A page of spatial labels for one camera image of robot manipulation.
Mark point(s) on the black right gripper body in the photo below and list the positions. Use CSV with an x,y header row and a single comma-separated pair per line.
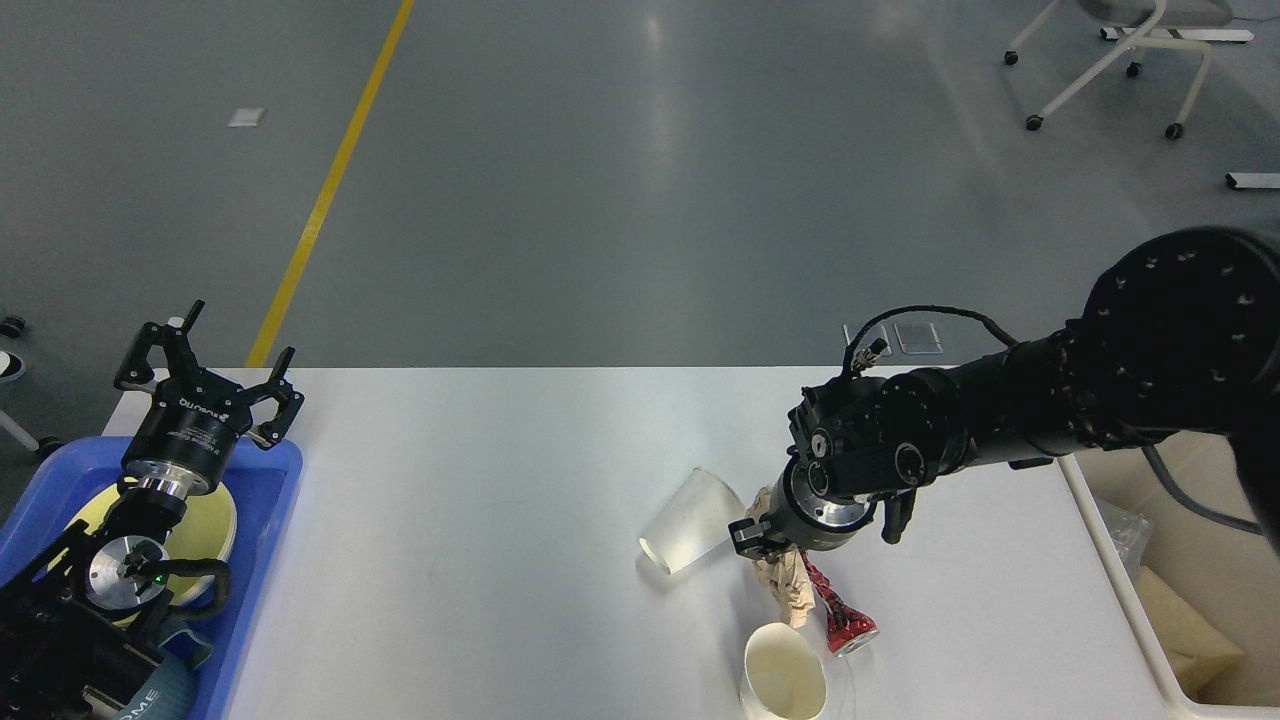
x,y
795,517

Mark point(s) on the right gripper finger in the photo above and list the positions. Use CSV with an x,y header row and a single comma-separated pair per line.
x,y
757,539

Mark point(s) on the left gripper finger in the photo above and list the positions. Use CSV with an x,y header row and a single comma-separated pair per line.
x,y
186,378
277,388

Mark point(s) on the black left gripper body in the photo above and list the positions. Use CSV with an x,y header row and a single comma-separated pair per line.
x,y
187,436

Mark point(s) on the brown paper wrapper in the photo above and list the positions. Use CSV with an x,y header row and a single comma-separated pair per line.
x,y
790,585

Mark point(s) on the white paper cup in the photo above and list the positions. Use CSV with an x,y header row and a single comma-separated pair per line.
x,y
782,676
692,522

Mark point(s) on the yellow plastic plate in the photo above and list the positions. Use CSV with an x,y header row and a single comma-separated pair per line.
x,y
124,574

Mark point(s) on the blue-grey HOME mug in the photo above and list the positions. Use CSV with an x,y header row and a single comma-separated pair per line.
x,y
170,691

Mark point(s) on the aluminium foil tray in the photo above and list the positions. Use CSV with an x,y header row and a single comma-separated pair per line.
x,y
1130,532

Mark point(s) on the brown paper bag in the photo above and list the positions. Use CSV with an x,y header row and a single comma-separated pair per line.
x,y
1197,651

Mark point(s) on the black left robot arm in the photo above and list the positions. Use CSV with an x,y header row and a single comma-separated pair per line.
x,y
63,658

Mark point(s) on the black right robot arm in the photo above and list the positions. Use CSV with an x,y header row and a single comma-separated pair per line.
x,y
1182,333

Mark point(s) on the blue plastic tray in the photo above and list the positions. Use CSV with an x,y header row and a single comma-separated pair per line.
x,y
263,484

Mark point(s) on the red snack wrapper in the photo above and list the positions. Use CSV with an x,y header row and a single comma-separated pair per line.
x,y
848,629

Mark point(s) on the floor outlet cover left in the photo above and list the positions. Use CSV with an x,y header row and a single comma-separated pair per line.
x,y
878,333

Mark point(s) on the floor outlet cover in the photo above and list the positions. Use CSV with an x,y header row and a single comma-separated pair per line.
x,y
918,338
878,333

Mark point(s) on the floor outlet cover right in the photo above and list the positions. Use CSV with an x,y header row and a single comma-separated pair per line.
x,y
918,338

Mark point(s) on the white floor marker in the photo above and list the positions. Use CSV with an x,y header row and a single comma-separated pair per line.
x,y
244,118

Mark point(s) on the beige plastic bin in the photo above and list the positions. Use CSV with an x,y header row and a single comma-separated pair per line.
x,y
1228,576

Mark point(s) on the white table leg bar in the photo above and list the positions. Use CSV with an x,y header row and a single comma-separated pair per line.
x,y
1252,181

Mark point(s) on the white far base bar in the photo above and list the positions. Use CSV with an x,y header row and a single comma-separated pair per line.
x,y
1209,35

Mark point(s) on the white rolling chair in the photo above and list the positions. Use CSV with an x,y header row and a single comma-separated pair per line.
x,y
1146,15

